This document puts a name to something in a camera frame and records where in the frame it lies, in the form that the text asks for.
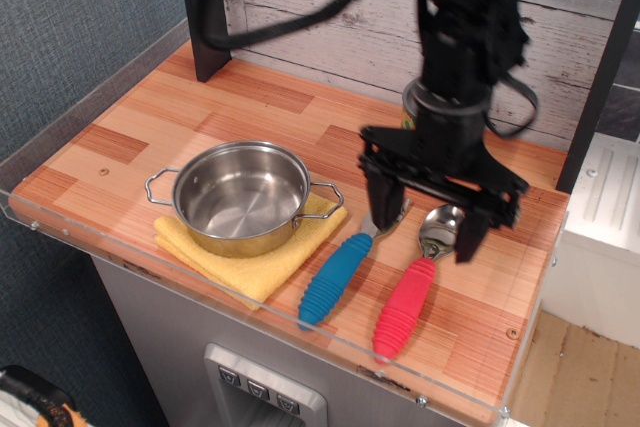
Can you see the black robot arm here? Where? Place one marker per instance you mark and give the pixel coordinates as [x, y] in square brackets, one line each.
[468, 46]

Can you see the clear acrylic table guard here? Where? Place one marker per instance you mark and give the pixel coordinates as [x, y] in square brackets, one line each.
[83, 183]

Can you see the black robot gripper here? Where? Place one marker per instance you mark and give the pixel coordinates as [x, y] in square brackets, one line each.
[444, 157]

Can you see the grey toy fridge cabinet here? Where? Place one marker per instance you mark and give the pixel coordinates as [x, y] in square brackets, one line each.
[210, 366]

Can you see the yellow folded cloth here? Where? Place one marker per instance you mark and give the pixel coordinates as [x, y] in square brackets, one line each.
[251, 280]

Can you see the blue handled metal fork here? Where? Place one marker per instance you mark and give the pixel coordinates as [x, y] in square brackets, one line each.
[330, 282]

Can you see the stainless steel pot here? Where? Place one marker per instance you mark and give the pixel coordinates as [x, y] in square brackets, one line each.
[243, 199]

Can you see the orange object bottom left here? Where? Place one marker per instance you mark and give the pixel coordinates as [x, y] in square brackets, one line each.
[75, 419]

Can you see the white toy sink unit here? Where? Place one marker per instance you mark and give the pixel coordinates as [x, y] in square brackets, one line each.
[593, 279]

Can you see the red handled metal spoon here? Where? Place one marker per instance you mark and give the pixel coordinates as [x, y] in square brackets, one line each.
[399, 316]

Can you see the dark right support post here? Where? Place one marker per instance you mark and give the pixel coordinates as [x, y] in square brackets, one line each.
[603, 80]

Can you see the peas and carrots can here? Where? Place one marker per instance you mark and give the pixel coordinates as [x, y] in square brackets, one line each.
[409, 117]

